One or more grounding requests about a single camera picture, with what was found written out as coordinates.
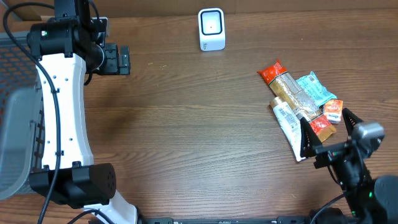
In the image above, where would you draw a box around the small orange snack packet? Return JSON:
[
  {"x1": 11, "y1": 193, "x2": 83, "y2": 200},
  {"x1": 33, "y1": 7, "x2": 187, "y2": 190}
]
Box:
[{"x1": 323, "y1": 99, "x2": 343, "y2": 123}]

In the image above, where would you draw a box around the orange pasta package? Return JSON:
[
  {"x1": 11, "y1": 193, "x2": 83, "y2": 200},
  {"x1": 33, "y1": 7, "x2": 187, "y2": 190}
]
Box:
[{"x1": 257, "y1": 59, "x2": 336, "y2": 142}]

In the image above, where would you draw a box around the teal snack bar wrapper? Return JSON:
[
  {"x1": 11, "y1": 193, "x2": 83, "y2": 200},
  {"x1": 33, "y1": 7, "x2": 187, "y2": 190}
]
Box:
[{"x1": 296, "y1": 71, "x2": 337, "y2": 107}]

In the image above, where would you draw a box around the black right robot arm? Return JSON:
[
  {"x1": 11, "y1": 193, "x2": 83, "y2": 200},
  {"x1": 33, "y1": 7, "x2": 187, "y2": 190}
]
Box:
[{"x1": 300, "y1": 108, "x2": 397, "y2": 223}]

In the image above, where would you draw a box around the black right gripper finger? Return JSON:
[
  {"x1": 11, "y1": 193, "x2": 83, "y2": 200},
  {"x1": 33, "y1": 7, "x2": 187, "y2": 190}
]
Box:
[
  {"x1": 342, "y1": 108, "x2": 363, "y2": 136},
  {"x1": 300, "y1": 118, "x2": 323, "y2": 158}
]

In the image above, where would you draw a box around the grey plastic shopping basket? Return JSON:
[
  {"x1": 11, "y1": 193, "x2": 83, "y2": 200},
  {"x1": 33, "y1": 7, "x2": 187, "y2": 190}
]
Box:
[{"x1": 1, "y1": 32, "x2": 44, "y2": 200}]

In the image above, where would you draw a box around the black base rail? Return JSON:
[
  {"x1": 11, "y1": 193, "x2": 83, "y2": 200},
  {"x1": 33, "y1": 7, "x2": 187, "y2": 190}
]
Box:
[{"x1": 137, "y1": 216, "x2": 310, "y2": 224}]

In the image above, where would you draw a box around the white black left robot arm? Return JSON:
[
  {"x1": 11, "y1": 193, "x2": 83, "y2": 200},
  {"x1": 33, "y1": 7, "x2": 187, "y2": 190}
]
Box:
[{"x1": 27, "y1": 16, "x2": 139, "y2": 223}]

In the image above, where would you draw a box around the white tube gold cap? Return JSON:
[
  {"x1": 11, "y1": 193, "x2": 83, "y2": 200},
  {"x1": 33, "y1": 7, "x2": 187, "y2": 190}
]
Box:
[{"x1": 270, "y1": 96, "x2": 305, "y2": 162}]

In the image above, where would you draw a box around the white barcode scanner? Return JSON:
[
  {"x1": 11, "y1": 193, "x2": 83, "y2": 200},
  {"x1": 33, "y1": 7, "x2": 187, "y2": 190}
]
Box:
[{"x1": 198, "y1": 7, "x2": 226, "y2": 52}]

